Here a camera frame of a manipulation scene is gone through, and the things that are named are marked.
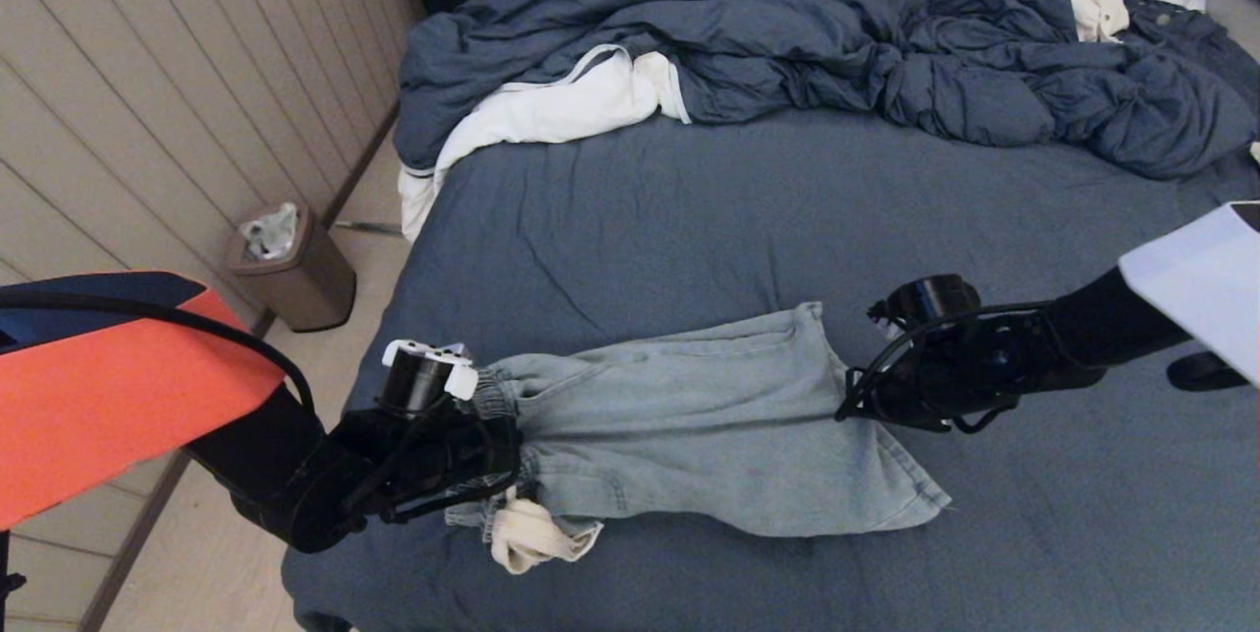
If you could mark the white plastic bin bag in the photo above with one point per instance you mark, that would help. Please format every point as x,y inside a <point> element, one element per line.
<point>268,230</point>

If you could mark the thin grey metal rod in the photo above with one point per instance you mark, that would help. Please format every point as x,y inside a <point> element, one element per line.
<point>369,228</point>

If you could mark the blue bed sheet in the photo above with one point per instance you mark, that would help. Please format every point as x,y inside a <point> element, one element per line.
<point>689,238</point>

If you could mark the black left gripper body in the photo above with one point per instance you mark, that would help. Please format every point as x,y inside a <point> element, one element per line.
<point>443,460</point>

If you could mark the white garment with dark trim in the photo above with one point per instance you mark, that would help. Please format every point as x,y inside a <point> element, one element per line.
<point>551,110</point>

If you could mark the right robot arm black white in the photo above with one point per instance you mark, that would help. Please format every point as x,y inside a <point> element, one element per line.
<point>1181,287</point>

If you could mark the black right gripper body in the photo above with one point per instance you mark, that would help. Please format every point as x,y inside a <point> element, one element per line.
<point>935,381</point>

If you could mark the light blue denim shorts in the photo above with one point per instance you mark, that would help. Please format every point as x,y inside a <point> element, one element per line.
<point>709,425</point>

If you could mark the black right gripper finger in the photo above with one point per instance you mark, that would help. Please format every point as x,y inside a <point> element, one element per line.
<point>856,396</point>

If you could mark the blue denim shirt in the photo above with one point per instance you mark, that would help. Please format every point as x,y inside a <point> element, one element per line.
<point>1181,31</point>

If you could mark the brown trash bin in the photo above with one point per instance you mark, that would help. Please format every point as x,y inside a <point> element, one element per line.
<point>305,287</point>

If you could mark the crumpled dark blue duvet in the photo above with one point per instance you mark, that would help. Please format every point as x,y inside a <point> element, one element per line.
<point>787,22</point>

